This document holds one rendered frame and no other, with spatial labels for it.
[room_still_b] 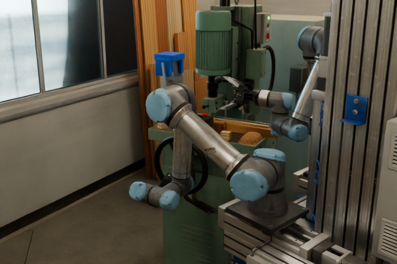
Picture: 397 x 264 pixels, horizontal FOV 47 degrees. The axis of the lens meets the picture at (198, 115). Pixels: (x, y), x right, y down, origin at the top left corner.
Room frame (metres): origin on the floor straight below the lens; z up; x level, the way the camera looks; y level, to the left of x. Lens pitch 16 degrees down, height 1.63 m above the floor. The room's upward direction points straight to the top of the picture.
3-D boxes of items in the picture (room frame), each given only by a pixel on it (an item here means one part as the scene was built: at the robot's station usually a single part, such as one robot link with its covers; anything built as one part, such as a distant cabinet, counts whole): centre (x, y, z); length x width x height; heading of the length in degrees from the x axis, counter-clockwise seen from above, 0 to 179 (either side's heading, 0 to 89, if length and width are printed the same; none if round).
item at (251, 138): (2.11, -0.25, 0.92); 0.14 x 0.09 x 0.04; 152
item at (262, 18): (2.52, -0.35, 1.40); 0.10 x 0.06 x 0.16; 152
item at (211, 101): (2.32, -0.08, 1.03); 0.14 x 0.07 x 0.09; 152
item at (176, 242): (2.41, -0.13, 0.36); 0.58 x 0.45 x 0.71; 152
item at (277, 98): (1.94, -0.36, 1.14); 0.11 x 0.08 x 0.09; 62
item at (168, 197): (1.66, 0.13, 0.82); 0.11 x 0.11 x 0.08; 59
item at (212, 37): (2.30, -0.07, 1.35); 0.18 x 0.18 x 0.31
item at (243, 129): (2.29, -0.10, 0.92); 0.67 x 0.02 x 0.04; 62
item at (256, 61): (2.42, -0.31, 1.23); 0.09 x 0.08 x 0.15; 152
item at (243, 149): (2.20, -0.03, 0.87); 0.61 x 0.30 x 0.06; 62
